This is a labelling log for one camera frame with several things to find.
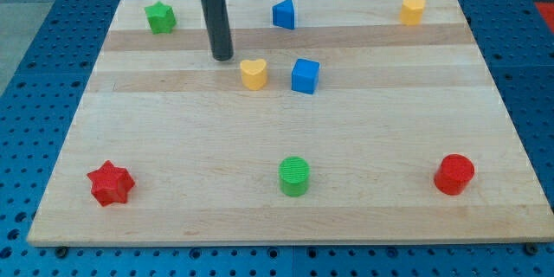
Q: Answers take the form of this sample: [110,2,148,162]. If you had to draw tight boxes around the blue triangular prism block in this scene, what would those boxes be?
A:
[272,0,296,29]

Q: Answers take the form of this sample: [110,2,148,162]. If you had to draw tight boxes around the green cylinder block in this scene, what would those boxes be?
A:
[278,156,311,196]

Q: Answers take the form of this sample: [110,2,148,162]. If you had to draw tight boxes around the blue cube block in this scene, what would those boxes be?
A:
[291,59,320,94]

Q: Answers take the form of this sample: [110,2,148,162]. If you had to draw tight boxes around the light wooden board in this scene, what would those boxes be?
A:
[28,0,553,247]

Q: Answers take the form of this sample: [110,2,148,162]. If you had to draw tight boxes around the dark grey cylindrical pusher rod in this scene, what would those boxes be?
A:
[200,0,234,61]

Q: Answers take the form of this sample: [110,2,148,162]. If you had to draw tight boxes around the red star block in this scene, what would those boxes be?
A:
[87,160,135,207]

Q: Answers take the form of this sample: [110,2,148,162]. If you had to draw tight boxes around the yellow heart block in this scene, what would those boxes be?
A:
[240,59,267,91]

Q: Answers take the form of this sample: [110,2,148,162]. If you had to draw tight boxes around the red cylinder block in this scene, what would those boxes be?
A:
[434,154,475,196]

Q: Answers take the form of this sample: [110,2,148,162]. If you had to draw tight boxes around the yellow pentagon block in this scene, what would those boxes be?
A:
[399,0,426,26]

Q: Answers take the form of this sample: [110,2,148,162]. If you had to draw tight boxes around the green star block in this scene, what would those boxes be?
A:
[144,1,177,35]

